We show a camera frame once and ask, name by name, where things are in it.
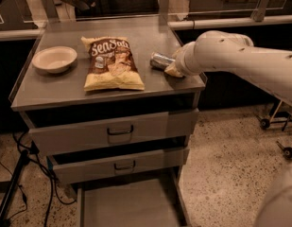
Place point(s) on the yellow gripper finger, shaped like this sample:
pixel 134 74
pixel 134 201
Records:
pixel 172 71
pixel 176 53

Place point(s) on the silver redbull can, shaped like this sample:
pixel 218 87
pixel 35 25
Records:
pixel 160 61

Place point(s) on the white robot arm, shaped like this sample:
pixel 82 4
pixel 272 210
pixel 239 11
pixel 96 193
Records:
pixel 267 69

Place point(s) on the top grey drawer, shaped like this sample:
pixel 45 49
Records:
pixel 113 132

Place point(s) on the grey metal drawer cabinet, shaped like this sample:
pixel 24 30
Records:
pixel 45 100

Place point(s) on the bottom open grey drawer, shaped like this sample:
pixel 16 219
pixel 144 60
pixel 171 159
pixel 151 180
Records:
pixel 147 199

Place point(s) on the middle grey drawer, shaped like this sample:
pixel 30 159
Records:
pixel 121 165

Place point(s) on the sea salt chips bag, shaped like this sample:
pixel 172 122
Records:
pixel 112 65

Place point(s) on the white paper bowl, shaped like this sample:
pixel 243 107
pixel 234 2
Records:
pixel 54 60

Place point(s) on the black tripod leg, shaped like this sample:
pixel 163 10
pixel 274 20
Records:
pixel 11 184

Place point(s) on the white counter rail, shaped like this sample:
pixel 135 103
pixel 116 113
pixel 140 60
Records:
pixel 232 22

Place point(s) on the wheeled cart frame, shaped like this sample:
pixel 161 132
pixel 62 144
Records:
pixel 277 116

